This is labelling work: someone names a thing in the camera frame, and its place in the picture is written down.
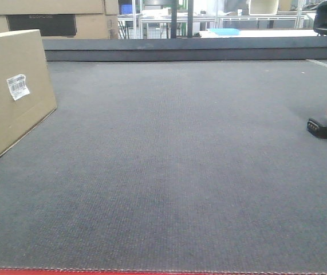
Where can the brown cardboard package box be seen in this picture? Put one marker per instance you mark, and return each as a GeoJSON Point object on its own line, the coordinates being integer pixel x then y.
{"type": "Point", "coordinates": [22, 52]}

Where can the blue plastic tray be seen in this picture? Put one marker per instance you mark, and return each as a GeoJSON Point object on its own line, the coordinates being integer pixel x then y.
{"type": "Point", "coordinates": [225, 31]}

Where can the white metal shelving rack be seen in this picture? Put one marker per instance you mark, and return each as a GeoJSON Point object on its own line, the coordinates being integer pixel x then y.
{"type": "Point", "coordinates": [152, 19]}

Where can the blue storage bin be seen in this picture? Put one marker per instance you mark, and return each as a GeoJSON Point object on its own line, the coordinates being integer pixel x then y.
{"type": "Point", "coordinates": [126, 9]}

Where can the white barcode shipping label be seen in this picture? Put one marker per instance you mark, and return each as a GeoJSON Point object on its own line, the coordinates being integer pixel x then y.
{"type": "Point", "coordinates": [17, 86]}

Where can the stacked cardboard boxes background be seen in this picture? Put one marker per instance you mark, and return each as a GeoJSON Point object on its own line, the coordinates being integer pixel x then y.
{"type": "Point", "coordinates": [62, 19]}

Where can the black vertical post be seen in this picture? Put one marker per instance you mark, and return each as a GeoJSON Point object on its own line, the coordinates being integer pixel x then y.
{"type": "Point", "coordinates": [174, 11]}

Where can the dark conveyor side rail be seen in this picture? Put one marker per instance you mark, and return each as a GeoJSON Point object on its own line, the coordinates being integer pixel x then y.
{"type": "Point", "coordinates": [187, 49]}

